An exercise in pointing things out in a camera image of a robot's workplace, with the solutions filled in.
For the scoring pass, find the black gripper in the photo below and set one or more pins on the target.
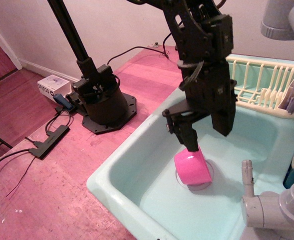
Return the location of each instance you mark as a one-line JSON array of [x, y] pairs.
[[209, 92]]

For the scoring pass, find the pink plastic cup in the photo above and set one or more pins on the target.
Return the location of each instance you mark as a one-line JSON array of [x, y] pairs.
[[192, 168]]

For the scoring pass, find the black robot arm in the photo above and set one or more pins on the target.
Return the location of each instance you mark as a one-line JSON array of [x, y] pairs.
[[203, 37]]

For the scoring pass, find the cream dish rack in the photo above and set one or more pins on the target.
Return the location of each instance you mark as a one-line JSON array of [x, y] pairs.
[[262, 83]]

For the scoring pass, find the teal toy sink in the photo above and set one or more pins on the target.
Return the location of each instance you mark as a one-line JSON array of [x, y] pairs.
[[231, 189]]

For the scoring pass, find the grey toy faucet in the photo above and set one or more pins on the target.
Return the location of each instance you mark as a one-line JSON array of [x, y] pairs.
[[268, 216]]

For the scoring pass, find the blue clamp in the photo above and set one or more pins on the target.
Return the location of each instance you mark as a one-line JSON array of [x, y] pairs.
[[60, 99]]

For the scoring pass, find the white Oculus box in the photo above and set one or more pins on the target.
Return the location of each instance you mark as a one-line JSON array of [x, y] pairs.
[[51, 85]]

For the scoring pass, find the black USB hub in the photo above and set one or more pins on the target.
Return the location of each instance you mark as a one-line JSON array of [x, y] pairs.
[[43, 148]]

